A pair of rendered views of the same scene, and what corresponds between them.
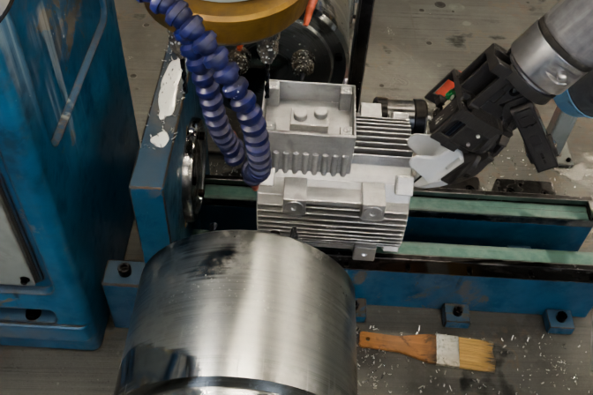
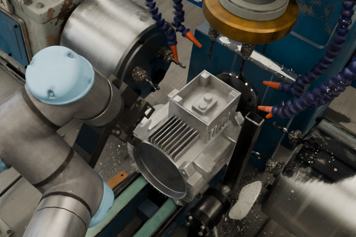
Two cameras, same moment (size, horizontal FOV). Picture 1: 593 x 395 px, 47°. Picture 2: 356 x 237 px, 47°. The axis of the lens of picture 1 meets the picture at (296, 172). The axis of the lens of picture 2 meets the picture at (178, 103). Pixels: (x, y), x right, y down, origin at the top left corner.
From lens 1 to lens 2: 1.05 m
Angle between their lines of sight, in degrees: 71
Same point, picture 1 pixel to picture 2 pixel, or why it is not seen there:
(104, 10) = (325, 46)
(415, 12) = not seen: outside the picture
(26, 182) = not seen: outside the picture
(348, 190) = (161, 118)
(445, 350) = not seen: hidden behind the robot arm
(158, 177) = (202, 29)
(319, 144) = (182, 92)
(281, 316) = (105, 19)
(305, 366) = (85, 19)
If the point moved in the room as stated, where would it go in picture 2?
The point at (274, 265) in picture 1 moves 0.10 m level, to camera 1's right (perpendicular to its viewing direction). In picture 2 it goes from (125, 27) to (93, 47)
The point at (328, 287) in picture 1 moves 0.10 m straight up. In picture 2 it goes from (108, 48) to (106, 13)
